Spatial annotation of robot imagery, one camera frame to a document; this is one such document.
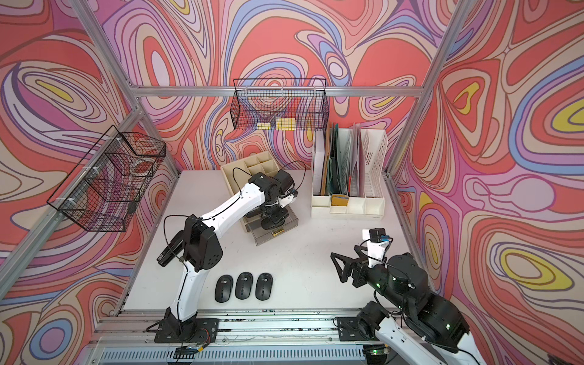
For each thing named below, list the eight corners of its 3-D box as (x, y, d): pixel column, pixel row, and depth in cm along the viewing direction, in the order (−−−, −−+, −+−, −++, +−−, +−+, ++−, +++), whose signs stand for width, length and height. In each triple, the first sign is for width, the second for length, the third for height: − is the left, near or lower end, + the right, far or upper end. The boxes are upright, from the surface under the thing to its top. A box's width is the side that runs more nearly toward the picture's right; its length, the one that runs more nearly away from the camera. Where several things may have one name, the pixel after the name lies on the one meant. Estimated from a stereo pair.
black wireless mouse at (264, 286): (254, 299, 81) (254, 298, 80) (257, 274, 87) (256, 272, 85) (272, 299, 81) (271, 298, 80) (273, 274, 87) (273, 272, 85)
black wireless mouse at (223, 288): (213, 303, 81) (211, 301, 79) (219, 277, 87) (217, 274, 85) (229, 303, 81) (228, 301, 79) (234, 277, 87) (232, 274, 85)
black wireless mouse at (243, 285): (234, 299, 81) (233, 297, 80) (238, 273, 87) (237, 271, 85) (250, 299, 81) (249, 297, 80) (253, 273, 87) (252, 271, 85)
